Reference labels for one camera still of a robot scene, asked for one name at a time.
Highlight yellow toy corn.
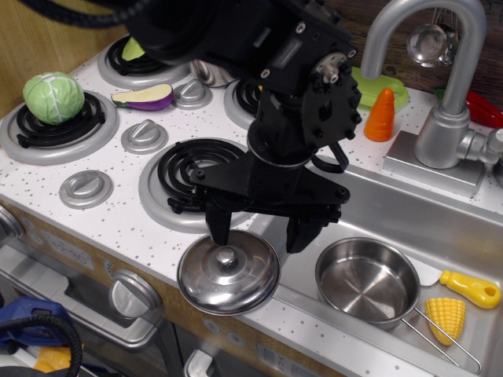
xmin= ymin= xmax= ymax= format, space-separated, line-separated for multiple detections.
xmin=424 ymin=298 xmax=466 ymax=346

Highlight silver stove knob middle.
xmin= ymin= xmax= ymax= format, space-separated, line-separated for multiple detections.
xmin=121 ymin=119 xmax=168 ymax=155

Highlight silver toy faucet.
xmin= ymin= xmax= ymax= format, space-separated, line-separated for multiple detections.
xmin=361 ymin=1 xmax=502 ymax=198

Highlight red toy pepper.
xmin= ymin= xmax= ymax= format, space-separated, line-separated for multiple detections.
xmin=464 ymin=90 xmax=502 ymax=129

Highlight silver stove knob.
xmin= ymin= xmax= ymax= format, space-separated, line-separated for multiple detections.
xmin=173 ymin=79 xmax=213 ymax=111
xmin=59 ymin=170 xmax=113 ymax=210
xmin=121 ymin=119 xmax=168 ymax=155

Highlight black braided cable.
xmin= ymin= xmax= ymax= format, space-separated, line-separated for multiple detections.
xmin=0 ymin=314 xmax=83 ymax=377

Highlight orange toy carrot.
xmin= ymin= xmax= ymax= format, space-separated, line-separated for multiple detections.
xmin=364 ymin=88 xmax=395 ymax=142

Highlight silver sink basin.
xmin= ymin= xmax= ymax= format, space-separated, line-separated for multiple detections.
xmin=245 ymin=167 xmax=502 ymax=376

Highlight silver stove knob front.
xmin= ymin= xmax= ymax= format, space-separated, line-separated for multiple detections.
xmin=59 ymin=170 xmax=113 ymax=210

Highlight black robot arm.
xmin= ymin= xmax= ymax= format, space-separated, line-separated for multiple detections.
xmin=28 ymin=1 xmax=361 ymax=253

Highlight front left stove burner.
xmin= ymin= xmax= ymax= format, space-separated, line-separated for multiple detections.
xmin=1 ymin=91 xmax=119 ymax=166

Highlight light green toy vegetable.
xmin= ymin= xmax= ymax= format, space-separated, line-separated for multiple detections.
xmin=121 ymin=37 xmax=145 ymax=62

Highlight steel saucepan with wire handle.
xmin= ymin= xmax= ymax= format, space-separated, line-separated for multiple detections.
xmin=315 ymin=237 xmax=482 ymax=374

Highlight back right stove burner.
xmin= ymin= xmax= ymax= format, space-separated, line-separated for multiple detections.
xmin=224 ymin=80 xmax=262 ymax=130

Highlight steel pot lid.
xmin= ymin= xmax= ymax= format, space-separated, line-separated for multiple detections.
xmin=177 ymin=230 xmax=281 ymax=316

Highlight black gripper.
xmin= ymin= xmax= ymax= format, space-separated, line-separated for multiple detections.
xmin=191 ymin=152 xmax=351 ymax=254

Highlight silver dishwasher handle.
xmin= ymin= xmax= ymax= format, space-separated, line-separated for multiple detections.
xmin=184 ymin=350 xmax=214 ymax=377

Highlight silver oven door handle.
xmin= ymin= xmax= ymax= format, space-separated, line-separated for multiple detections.
xmin=1 ymin=245 xmax=158 ymax=352

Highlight purple toy eggplant half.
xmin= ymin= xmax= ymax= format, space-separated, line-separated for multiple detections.
xmin=111 ymin=83 xmax=174 ymax=111

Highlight hanging steel ladle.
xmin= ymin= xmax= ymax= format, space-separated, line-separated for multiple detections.
xmin=406 ymin=8 xmax=461 ymax=68

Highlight back left stove burner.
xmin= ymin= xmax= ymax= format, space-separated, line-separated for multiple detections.
xmin=97 ymin=35 xmax=189 ymax=90

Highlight silver oven dial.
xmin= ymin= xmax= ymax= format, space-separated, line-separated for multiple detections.
xmin=0 ymin=206 xmax=25 ymax=240
xmin=108 ymin=269 xmax=162 ymax=319

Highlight green toy cabbage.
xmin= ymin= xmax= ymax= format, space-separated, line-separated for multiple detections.
xmin=23 ymin=71 xmax=85 ymax=125

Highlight silver left oven dial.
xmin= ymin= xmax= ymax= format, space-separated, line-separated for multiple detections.
xmin=0 ymin=206 xmax=25 ymax=240

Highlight silver stove knob back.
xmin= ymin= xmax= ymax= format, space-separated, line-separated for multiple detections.
xmin=173 ymin=79 xmax=213 ymax=111

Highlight yellow handled toy knife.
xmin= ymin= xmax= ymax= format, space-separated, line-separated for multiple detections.
xmin=418 ymin=267 xmax=502 ymax=309

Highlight tall steel pot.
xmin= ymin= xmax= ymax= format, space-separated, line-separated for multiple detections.
xmin=189 ymin=60 xmax=237 ymax=88

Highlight yellow cloth piece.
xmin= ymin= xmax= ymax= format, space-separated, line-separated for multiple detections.
xmin=33 ymin=346 xmax=71 ymax=373

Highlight green plastic cutting board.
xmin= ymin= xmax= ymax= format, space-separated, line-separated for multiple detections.
xmin=352 ymin=67 xmax=409 ymax=111

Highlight blue clamp tool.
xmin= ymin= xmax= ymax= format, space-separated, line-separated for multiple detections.
xmin=1 ymin=296 xmax=80 ymax=348

